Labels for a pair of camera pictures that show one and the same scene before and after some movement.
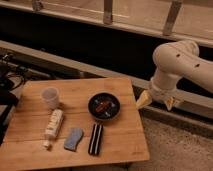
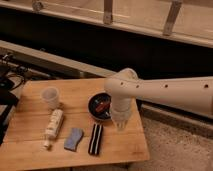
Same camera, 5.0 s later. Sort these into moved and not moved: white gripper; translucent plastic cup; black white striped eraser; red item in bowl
Moved: white gripper
Not moved: black white striped eraser; translucent plastic cup; red item in bowl
